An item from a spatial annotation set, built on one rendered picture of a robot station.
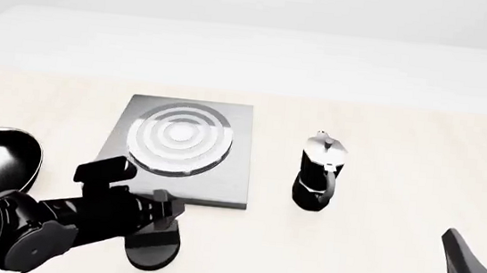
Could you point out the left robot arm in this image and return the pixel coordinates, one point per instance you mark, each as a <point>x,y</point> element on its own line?
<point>38,224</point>

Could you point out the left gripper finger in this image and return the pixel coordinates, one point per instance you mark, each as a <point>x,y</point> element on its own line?
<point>171,207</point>
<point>167,226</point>

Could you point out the grey flat stove plate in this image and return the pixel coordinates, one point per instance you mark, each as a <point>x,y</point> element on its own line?
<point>225,182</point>

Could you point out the black and silver moka pot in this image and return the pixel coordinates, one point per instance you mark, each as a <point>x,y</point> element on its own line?
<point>314,173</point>

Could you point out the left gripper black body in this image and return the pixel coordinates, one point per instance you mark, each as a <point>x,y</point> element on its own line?
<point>145,214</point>

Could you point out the round black stove knob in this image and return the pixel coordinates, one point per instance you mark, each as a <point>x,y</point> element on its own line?
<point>149,255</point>

